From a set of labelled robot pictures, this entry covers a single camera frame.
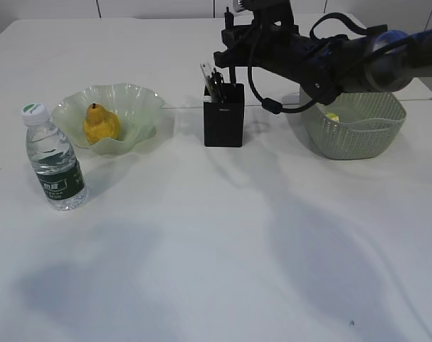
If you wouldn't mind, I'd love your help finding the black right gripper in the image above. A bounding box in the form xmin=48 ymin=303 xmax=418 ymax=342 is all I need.
xmin=214 ymin=24 xmax=308 ymax=82

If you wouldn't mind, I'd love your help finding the black pen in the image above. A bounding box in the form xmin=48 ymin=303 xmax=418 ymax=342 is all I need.
xmin=214 ymin=71 xmax=226 ymax=103
xmin=224 ymin=6 xmax=236 ymax=86

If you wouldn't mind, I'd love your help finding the black pen across ruler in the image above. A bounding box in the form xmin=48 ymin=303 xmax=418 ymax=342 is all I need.
xmin=210 ymin=68 xmax=220 ymax=103

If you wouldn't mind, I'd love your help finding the clear plastic ruler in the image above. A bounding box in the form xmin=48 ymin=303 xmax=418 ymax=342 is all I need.
xmin=200 ymin=62 xmax=217 ymax=103

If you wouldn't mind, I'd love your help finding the yellow pear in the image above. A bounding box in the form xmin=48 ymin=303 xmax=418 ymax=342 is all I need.
xmin=83 ymin=103 xmax=121 ymax=145

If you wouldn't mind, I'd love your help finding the clear water bottle green label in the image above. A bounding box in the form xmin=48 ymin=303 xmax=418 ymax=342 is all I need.
xmin=21 ymin=103 xmax=87 ymax=211

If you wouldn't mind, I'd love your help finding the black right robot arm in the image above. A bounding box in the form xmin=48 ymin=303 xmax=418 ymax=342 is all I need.
xmin=214 ymin=24 xmax=432 ymax=105

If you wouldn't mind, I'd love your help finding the black square pen holder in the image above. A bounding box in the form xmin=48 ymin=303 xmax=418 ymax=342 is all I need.
xmin=203 ymin=83 xmax=245 ymax=147

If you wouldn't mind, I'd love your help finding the green woven plastic basket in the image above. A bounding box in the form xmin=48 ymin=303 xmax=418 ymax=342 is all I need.
xmin=301 ymin=93 xmax=406 ymax=160

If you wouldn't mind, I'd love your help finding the green wavy glass plate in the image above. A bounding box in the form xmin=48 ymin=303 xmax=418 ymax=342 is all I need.
xmin=52 ymin=83 xmax=165 ymax=155

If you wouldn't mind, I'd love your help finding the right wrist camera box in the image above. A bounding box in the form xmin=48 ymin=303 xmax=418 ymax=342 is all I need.
xmin=233 ymin=0 xmax=295 ymax=27

